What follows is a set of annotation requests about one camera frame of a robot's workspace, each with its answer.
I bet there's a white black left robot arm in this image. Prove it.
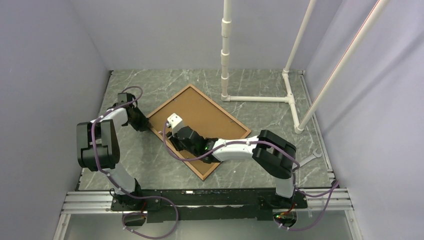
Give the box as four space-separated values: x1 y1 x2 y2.
76 92 151 210

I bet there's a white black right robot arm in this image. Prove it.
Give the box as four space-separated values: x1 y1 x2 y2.
162 126 299 208

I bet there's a white PVC pipe stand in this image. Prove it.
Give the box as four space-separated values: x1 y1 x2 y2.
220 0 392 135

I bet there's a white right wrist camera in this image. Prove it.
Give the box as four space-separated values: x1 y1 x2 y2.
166 113 186 136

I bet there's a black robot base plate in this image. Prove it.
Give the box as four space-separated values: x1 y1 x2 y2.
110 187 308 223

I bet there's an aluminium rail frame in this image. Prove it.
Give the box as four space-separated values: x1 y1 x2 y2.
64 69 361 240

